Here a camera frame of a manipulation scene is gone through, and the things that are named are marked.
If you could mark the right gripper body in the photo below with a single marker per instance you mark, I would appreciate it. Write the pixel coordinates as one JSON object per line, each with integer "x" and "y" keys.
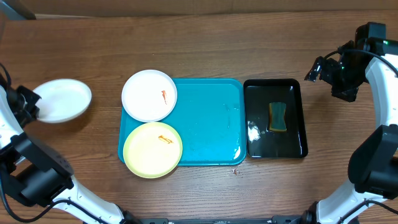
{"x": 346, "y": 79}

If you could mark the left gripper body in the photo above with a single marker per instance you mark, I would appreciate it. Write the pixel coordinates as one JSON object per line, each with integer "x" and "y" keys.
{"x": 25, "y": 101}

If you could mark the green yellow sponge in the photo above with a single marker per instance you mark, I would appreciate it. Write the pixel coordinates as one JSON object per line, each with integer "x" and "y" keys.
{"x": 277, "y": 117}

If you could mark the yellow plate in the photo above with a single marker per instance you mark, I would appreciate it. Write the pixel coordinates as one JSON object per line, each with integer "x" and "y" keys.
{"x": 152, "y": 150}

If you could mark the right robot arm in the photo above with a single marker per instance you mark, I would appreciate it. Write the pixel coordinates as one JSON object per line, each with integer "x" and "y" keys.
{"x": 372, "y": 170}

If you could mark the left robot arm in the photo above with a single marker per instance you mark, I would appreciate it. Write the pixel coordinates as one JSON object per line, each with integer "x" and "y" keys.
{"x": 32, "y": 173}

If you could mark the black tray with water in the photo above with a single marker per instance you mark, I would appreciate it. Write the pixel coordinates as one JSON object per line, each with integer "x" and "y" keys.
{"x": 263, "y": 143}

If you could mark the teal plastic tray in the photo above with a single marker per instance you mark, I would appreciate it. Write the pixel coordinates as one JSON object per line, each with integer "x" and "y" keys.
{"x": 209, "y": 117}

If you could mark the dark object top left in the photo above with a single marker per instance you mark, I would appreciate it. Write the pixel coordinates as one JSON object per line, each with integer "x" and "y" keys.
{"x": 15, "y": 10}

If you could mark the white plate with sauce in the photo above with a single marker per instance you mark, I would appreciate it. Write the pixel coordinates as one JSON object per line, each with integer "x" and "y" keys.
{"x": 149, "y": 95}

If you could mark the small debris on table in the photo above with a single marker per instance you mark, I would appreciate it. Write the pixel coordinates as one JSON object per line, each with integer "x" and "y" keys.
{"x": 235, "y": 170}

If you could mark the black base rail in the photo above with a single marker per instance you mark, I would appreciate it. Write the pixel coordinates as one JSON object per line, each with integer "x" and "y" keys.
{"x": 276, "y": 219}

